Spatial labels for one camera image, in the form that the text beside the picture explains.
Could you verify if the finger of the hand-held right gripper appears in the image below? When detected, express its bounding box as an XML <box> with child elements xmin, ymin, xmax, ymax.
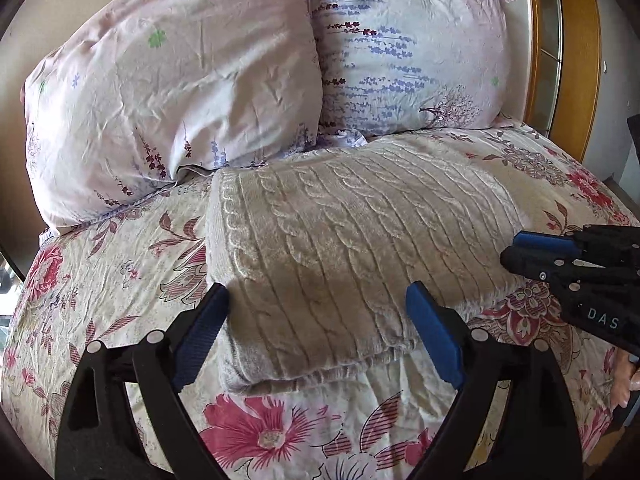
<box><xmin>500</xmin><ymin>245</ymin><xmax>571</xmax><ymax>283</ymax></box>
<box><xmin>514</xmin><ymin>231</ymin><xmax>583</xmax><ymax>257</ymax></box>

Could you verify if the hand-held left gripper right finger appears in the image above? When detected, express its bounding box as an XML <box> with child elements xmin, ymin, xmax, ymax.
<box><xmin>404</xmin><ymin>280</ymin><xmax>586</xmax><ymax>480</ymax></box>

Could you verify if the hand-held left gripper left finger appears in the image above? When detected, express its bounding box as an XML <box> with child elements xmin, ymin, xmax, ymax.
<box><xmin>54</xmin><ymin>282</ymin><xmax>232</xmax><ymax>480</ymax></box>

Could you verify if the beige cable knit sweater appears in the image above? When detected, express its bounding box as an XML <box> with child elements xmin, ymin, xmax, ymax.
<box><xmin>204</xmin><ymin>136</ymin><xmax>532</xmax><ymax>395</ymax></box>

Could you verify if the person's right hand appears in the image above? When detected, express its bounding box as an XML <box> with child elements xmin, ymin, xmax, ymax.
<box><xmin>611</xmin><ymin>346</ymin><xmax>640</xmax><ymax>411</ymax></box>

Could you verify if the floral bed sheet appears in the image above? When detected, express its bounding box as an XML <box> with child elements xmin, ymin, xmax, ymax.
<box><xmin>0</xmin><ymin>119</ymin><xmax>640</xmax><ymax>480</ymax></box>

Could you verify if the wooden headboard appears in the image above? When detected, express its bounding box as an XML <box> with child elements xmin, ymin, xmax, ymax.
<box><xmin>450</xmin><ymin>0</ymin><xmax>603</xmax><ymax>161</ymax></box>

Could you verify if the lavender print pillow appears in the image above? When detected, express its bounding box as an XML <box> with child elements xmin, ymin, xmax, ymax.
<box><xmin>295</xmin><ymin>0</ymin><xmax>518</xmax><ymax>137</ymax></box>

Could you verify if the pink floral pillow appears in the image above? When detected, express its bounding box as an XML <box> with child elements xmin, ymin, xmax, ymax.
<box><xmin>22</xmin><ymin>0</ymin><xmax>323</xmax><ymax>233</ymax></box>

